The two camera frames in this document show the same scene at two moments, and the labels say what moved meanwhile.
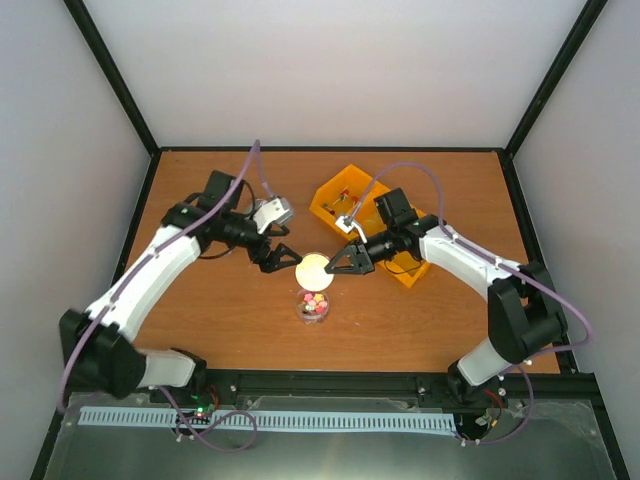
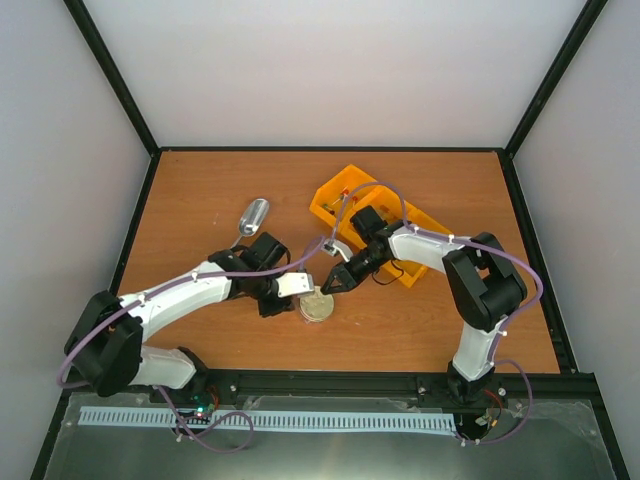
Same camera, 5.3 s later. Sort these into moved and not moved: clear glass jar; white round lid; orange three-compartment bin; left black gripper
Moved: white round lid; left black gripper
Not moved: orange three-compartment bin; clear glass jar
